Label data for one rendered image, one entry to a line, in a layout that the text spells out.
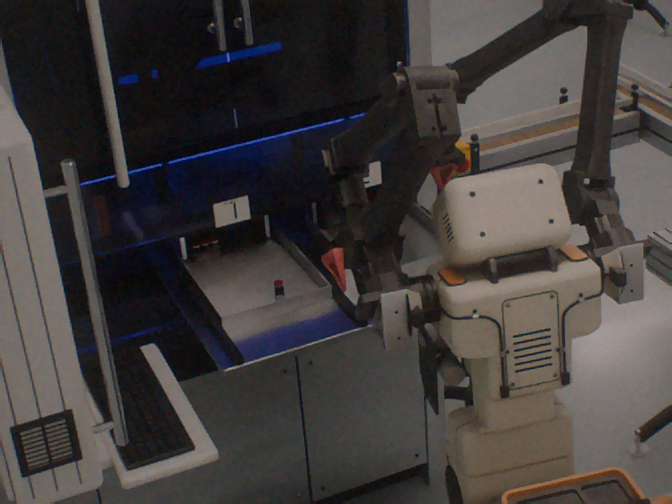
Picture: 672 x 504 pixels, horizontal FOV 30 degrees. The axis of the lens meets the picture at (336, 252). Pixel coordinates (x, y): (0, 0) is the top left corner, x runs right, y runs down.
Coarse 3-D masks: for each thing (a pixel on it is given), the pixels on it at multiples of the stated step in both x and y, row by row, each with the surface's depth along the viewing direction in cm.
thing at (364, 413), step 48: (192, 384) 309; (240, 384) 315; (288, 384) 321; (336, 384) 327; (384, 384) 334; (240, 432) 321; (288, 432) 328; (336, 432) 335; (384, 432) 342; (0, 480) 298; (192, 480) 322; (240, 480) 328; (288, 480) 335; (336, 480) 342
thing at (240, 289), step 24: (264, 240) 307; (288, 240) 300; (192, 264) 300; (216, 264) 299; (240, 264) 298; (264, 264) 297; (288, 264) 297; (312, 264) 289; (216, 288) 289; (240, 288) 289; (264, 288) 288; (288, 288) 287; (312, 288) 286; (216, 312) 275; (240, 312) 274; (264, 312) 276; (288, 312) 279
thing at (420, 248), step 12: (408, 216) 313; (420, 216) 310; (312, 228) 308; (324, 228) 311; (408, 228) 308; (420, 228) 307; (432, 228) 305; (324, 240) 302; (408, 240) 302; (420, 240) 302; (432, 240) 302; (408, 252) 297; (420, 252) 297; (432, 252) 297; (408, 264) 287; (420, 264) 288; (360, 276) 285
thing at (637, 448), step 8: (656, 416) 362; (664, 416) 361; (648, 424) 361; (656, 424) 361; (664, 424) 361; (640, 432) 361; (648, 432) 361; (656, 432) 362; (640, 440) 362; (632, 448) 364; (640, 448) 364; (640, 456) 362
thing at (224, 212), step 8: (232, 200) 291; (240, 200) 292; (216, 208) 290; (224, 208) 291; (232, 208) 292; (240, 208) 292; (248, 208) 293; (216, 216) 291; (224, 216) 292; (232, 216) 292; (240, 216) 293; (248, 216) 294; (216, 224) 292; (224, 224) 293
